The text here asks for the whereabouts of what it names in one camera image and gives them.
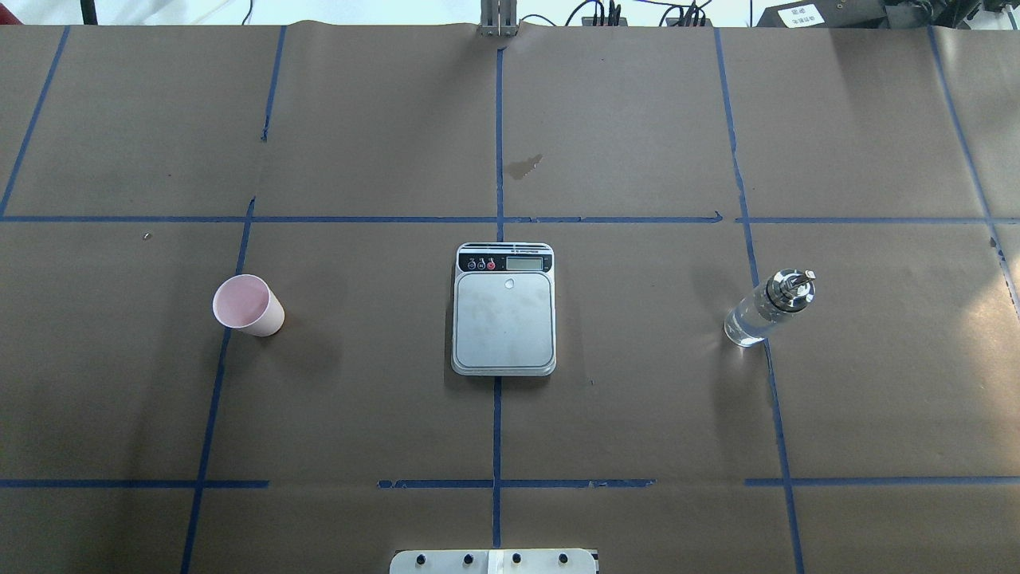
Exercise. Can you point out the pink paper cup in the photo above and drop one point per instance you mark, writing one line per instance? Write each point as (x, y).
(246, 303)

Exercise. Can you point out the white digital kitchen scale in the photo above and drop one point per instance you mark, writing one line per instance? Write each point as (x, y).
(504, 310)

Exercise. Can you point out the white metal mounting plate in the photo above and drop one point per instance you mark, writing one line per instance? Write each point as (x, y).
(513, 560)

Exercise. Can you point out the black box with label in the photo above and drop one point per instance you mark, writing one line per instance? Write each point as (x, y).
(824, 14)

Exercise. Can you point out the aluminium frame post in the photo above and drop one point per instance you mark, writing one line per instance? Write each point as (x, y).
(498, 18)

